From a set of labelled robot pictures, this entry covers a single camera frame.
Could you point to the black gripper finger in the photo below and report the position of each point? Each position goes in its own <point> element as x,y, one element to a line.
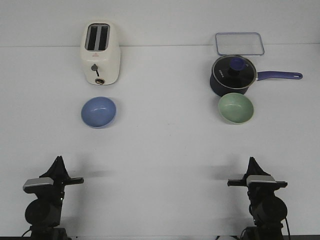
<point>57,171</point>
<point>254,169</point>

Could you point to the glass pot lid blue knob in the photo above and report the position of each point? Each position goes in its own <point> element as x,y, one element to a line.
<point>234,71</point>

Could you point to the white two-slot toaster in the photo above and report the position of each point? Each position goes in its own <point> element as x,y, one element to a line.
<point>100,53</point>

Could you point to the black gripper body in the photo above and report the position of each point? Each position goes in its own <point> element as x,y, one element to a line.
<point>56,191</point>
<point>255,186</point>

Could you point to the green bowl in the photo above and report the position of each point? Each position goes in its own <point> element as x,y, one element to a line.
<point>235,108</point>

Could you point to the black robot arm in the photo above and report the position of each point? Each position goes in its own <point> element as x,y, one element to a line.
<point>268,210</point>
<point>44,213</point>

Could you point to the blue bowl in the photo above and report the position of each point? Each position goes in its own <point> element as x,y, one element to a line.
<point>98,112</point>

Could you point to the dark blue saucepan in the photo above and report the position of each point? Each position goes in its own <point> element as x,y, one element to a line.
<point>261,75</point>

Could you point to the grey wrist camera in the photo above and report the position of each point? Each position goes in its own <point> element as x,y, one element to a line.
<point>35,184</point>
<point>259,179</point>

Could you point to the clear rectangular container lid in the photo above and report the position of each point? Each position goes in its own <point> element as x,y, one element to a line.
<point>239,43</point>

